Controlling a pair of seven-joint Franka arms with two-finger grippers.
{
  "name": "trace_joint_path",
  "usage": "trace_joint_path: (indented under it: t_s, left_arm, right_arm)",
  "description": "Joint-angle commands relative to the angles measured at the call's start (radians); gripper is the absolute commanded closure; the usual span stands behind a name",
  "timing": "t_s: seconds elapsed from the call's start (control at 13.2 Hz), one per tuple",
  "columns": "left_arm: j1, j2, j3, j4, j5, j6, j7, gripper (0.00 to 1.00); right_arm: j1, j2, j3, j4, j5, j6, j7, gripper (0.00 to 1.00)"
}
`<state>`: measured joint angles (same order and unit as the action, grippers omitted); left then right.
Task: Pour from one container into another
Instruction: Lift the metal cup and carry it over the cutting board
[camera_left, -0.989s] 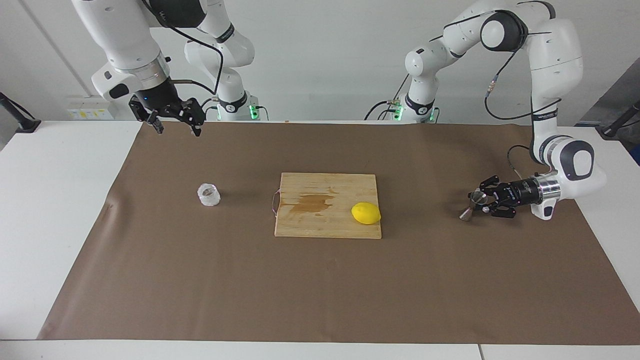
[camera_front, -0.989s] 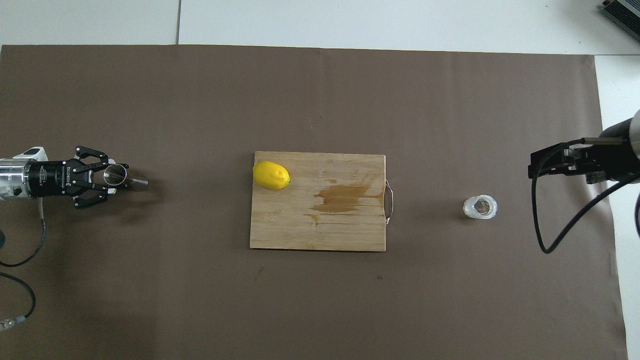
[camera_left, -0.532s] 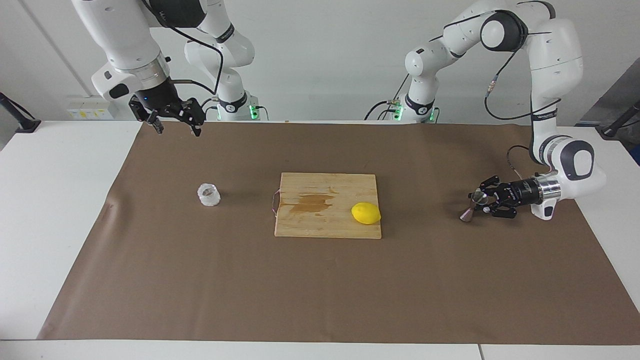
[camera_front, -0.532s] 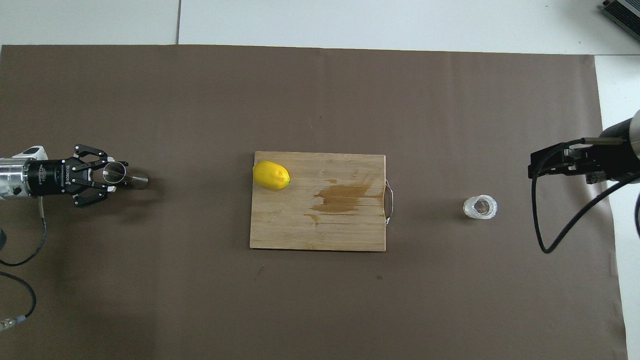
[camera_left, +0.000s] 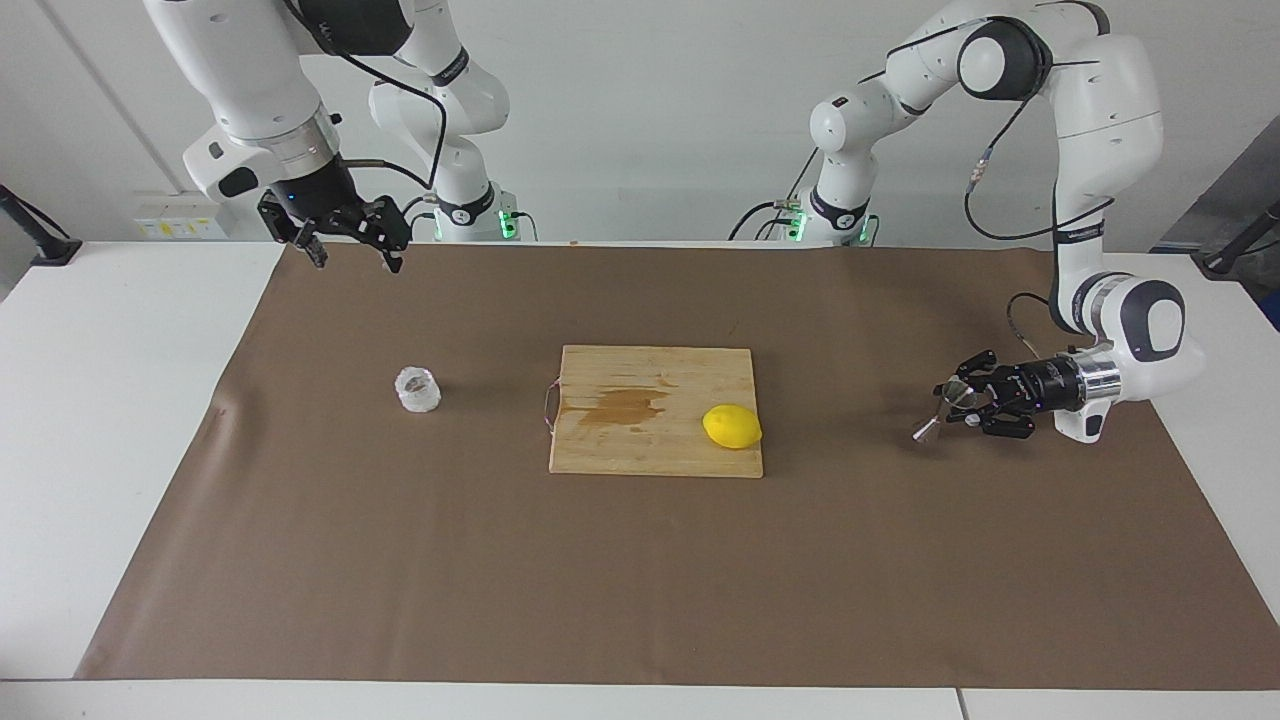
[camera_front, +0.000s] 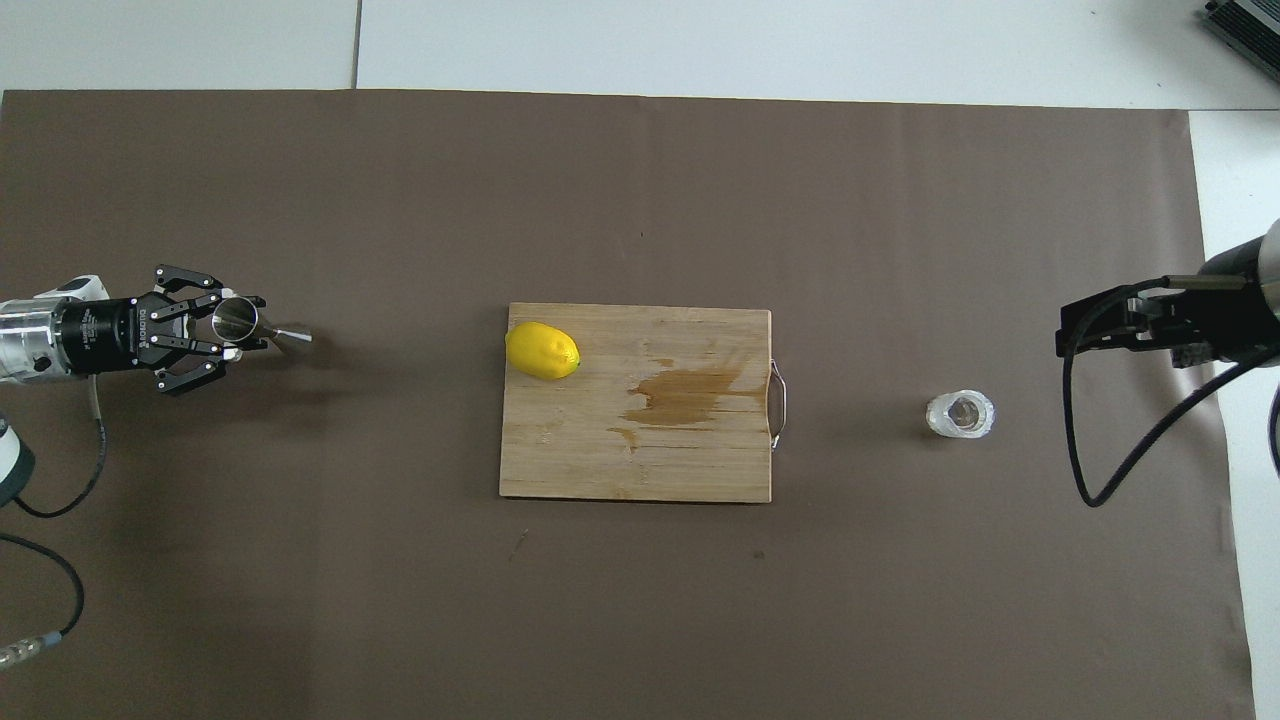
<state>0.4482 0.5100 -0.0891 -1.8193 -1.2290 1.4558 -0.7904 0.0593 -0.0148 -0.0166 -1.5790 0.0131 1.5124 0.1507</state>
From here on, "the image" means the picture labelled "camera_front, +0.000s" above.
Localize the steel double jigger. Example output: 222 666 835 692
212 297 313 358

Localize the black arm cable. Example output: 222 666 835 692
0 375 109 671
1063 275 1280 508

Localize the yellow lemon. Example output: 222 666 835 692
504 320 582 382

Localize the small clear glass cup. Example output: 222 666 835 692
925 390 997 438

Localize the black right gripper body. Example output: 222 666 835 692
1170 238 1280 369

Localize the brown paper table mat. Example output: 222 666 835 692
0 88 1256 720

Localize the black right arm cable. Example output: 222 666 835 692
1063 275 1280 508

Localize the wooden cutting board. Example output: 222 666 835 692
499 303 789 504

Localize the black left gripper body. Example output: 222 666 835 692
62 295 161 376

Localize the grey ribbed metal device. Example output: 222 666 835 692
1200 0 1280 83

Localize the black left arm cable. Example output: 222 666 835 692
0 375 109 671

